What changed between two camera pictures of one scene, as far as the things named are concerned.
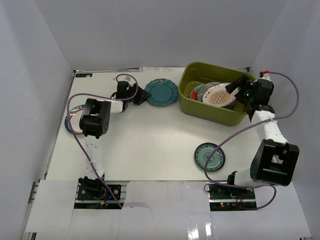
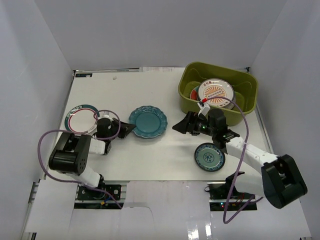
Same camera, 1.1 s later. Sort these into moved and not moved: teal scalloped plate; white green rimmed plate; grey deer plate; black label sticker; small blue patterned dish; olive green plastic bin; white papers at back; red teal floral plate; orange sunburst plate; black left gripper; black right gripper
Moved: black left gripper; grey deer plate; black right gripper; teal scalloped plate
Not moved: white green rimmed plate; black label sticker; orange sunburst plate; white papers at back; red teal floral plate; small blue patterned dish; olive green plastic bin
